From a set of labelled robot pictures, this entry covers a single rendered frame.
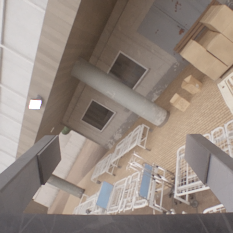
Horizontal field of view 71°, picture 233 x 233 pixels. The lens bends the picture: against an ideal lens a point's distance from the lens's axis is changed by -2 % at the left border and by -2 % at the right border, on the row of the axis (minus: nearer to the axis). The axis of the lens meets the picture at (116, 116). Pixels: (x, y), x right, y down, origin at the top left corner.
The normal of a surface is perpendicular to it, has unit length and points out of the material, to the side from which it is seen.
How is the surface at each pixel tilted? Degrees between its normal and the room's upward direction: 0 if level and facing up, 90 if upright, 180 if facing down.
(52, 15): 90
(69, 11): 90
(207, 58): 90
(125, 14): 90
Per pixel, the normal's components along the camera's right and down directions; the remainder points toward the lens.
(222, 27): -0.15, 0.53
